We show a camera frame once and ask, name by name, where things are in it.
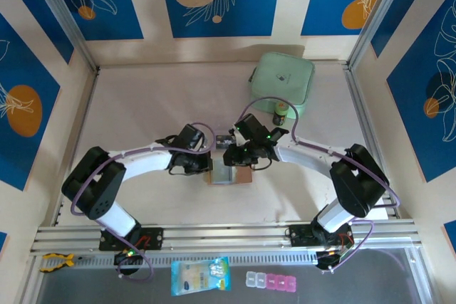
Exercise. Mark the white and pink pill organizer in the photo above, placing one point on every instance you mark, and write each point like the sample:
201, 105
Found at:
270, 281

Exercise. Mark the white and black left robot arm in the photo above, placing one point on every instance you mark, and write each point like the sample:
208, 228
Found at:
142, 163

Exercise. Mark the grey metal front shelf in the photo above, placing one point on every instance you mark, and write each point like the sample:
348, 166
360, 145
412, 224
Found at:
356, 289

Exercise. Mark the black credit card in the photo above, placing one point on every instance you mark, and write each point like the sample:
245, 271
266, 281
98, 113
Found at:
222, 142

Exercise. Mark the aluminium right corner post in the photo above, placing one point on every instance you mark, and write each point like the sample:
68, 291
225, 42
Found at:
370, 22

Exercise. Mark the aluminium right side rail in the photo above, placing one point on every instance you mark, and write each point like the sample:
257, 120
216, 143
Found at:
363, 122

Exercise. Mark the small dark bottle green cap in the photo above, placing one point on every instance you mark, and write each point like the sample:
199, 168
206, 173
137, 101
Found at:
279, 119

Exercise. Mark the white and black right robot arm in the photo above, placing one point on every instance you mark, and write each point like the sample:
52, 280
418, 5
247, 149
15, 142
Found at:
306, 159

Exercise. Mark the aluminium left side rail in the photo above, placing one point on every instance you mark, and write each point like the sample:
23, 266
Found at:
86, 111

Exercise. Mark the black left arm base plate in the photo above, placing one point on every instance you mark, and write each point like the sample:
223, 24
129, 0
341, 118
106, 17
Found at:
153, 238

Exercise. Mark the blue wet wipes packet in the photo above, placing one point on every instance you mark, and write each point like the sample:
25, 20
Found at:
199, 277

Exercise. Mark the mint green zip pouch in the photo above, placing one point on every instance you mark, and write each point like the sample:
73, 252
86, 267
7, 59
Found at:
281, 79

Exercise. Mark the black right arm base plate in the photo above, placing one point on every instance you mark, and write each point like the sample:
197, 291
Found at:
303, 236

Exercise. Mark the tan leather card holder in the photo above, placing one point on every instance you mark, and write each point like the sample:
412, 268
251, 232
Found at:
244, 177

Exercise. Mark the aluminium left corner post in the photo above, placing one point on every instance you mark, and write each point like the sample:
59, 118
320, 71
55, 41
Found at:
71, 22

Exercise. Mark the aluminium corner post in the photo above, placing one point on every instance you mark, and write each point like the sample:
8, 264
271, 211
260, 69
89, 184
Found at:
370, 22
71, 22

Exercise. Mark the black controller board with LED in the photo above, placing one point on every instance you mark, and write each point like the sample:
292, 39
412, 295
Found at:
329, 259
126, 257

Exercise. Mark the aluminium front frame rail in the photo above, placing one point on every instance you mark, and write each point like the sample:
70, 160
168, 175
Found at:
221, 234

